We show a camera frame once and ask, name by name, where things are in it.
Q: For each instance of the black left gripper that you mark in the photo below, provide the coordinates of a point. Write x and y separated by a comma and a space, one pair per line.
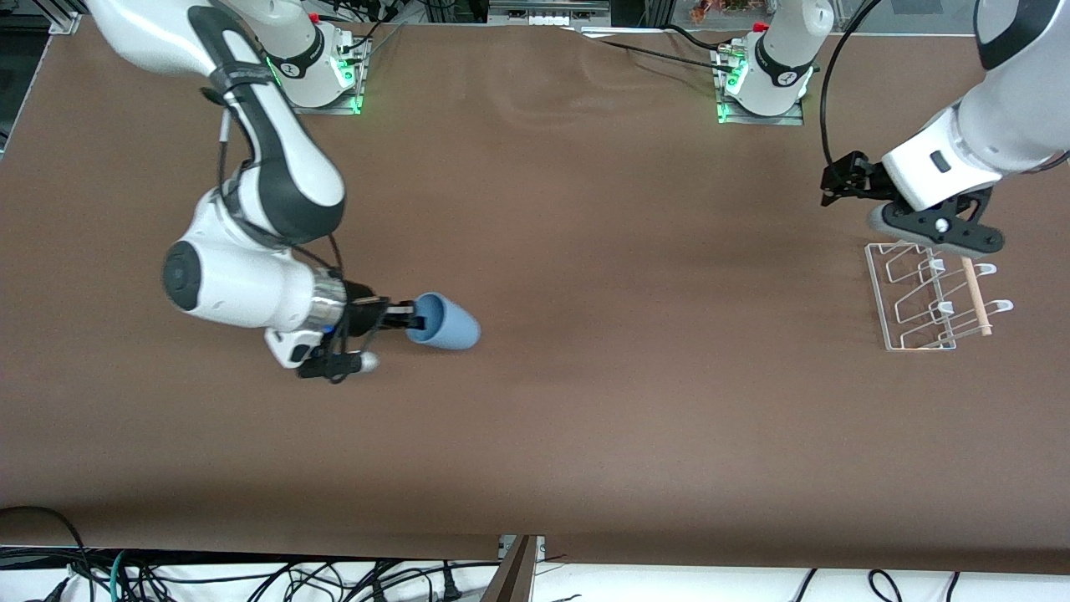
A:
854, 176

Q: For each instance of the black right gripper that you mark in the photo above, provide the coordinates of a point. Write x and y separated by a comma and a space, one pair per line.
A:
363, 313

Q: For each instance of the blue plastic cup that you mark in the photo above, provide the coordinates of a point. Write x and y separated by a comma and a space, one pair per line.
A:
451, 326

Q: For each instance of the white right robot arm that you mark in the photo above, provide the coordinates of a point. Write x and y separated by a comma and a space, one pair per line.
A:
276, 167

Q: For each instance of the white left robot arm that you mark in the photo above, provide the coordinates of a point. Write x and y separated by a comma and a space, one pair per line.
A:
1003, 117

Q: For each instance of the wooden rack rod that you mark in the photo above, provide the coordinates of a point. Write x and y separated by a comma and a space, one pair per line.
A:
976, 293

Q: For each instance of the table cover sheet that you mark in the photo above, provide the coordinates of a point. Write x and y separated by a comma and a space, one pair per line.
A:
535, 418

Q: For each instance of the brown table support beam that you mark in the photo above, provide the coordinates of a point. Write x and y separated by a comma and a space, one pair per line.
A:
510, 581

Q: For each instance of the grey power strip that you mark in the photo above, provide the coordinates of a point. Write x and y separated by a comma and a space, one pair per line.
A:
547, 10

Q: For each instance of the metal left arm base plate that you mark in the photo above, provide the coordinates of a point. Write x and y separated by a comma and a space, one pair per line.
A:
794, 119

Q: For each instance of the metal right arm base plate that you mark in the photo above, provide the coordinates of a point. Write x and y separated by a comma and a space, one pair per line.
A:
334, 104

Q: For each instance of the aluminium frame profile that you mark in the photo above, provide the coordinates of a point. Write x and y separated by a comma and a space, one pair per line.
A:
660, 12

